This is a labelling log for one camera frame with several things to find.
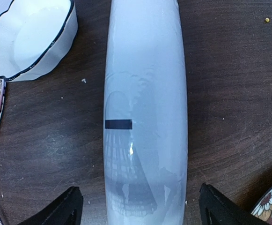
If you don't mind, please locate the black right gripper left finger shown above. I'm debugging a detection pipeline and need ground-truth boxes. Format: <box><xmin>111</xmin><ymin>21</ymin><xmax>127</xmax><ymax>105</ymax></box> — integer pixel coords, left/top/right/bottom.
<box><xmin>19</xmin><ymin>186</ymin><xmax>83</xmax><ymax>225</ymax></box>

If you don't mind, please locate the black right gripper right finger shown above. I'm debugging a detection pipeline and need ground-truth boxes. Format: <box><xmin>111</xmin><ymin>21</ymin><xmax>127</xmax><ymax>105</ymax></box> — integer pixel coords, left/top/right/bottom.
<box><xmin>199</xmin><ymin>183</ymin><xmax>267</xmax><ymax>225</ymax></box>

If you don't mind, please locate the white shuttlecock tube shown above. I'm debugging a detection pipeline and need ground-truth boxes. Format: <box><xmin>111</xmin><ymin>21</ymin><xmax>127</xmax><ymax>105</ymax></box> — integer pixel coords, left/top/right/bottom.
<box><xmin>103</xmin><ymin>0</ymin><xmax>188</xmax><ymax>225</ymax></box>

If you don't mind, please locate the white scalloped bowl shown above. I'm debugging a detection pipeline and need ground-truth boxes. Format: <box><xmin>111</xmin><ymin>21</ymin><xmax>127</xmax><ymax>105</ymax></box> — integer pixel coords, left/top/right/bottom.
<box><xmin>0</xmin><ymin>0</ymin><xmax>78</xmax><ymax>82</ymax></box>

